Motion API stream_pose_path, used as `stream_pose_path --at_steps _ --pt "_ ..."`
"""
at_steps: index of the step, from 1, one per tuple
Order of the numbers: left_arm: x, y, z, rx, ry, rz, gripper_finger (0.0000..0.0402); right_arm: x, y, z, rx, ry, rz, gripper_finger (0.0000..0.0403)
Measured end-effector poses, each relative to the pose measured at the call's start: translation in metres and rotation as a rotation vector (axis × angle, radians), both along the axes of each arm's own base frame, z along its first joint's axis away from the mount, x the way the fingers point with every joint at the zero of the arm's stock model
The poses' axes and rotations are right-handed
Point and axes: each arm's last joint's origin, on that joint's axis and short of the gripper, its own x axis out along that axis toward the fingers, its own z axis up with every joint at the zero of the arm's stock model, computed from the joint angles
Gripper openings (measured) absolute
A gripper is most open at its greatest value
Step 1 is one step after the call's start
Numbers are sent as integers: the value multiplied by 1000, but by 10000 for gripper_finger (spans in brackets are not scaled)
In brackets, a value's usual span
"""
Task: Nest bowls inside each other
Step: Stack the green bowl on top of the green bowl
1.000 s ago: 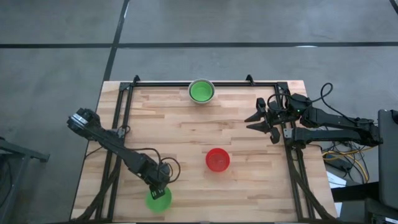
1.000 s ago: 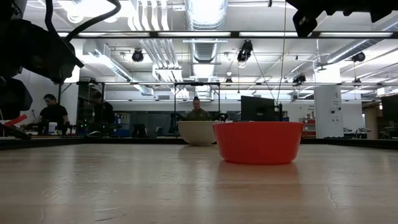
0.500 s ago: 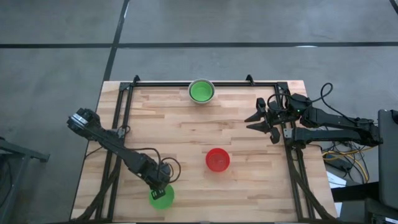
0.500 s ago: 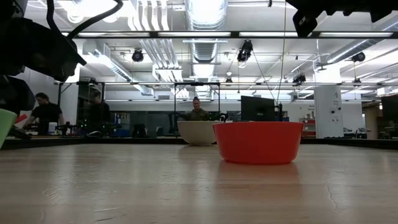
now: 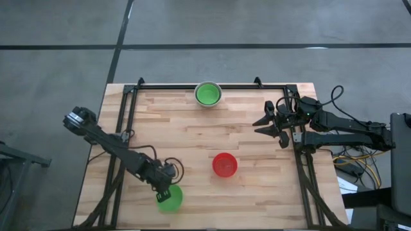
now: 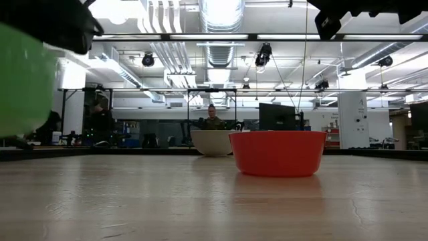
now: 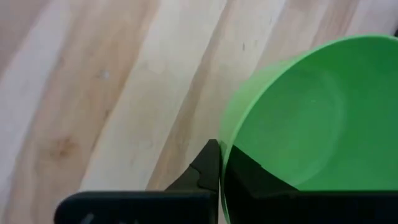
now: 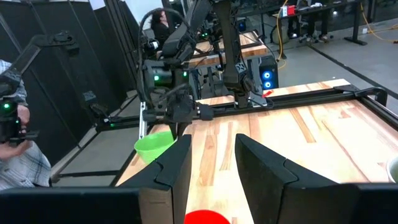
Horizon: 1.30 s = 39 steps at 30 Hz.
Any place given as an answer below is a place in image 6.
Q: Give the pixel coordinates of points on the black computer monitor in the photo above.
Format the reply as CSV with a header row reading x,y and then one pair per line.
x,y
277,117
419,115

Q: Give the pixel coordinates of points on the person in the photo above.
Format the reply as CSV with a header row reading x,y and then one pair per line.
x,y
102,124
50,127
213,122

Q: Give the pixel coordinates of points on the red plastic bowl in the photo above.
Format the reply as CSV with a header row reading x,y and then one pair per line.
x,y
277,154

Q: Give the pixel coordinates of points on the black ceiling spotlight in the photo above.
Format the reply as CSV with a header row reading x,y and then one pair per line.
x,y
321,84
263,55
147,59
386,61

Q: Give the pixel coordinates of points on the red shelf unit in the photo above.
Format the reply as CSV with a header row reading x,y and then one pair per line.
x,y
332,137

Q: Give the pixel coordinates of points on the black backpack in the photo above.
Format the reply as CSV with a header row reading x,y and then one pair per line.
x,y
149,140

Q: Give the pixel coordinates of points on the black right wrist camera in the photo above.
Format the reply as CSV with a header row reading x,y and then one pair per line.
x,y
327,26

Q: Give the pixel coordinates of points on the green plastic bowl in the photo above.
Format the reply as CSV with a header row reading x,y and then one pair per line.
x,y
25,83

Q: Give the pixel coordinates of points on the black background robot arm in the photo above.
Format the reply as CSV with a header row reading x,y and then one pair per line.
x,y
235,126
186,130

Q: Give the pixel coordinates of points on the silver ceiling duct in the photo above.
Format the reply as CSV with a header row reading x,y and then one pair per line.
x,y
220,16

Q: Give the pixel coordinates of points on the black background rig frame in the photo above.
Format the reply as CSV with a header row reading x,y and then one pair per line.
x,y
150,89

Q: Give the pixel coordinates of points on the white pillar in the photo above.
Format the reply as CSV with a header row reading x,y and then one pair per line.
x,y
352,120

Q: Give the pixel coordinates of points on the white container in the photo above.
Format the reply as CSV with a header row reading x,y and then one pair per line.
x,y
56,138

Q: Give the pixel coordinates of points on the cream plastic bowl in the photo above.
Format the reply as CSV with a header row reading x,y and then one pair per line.
x,y
210,144

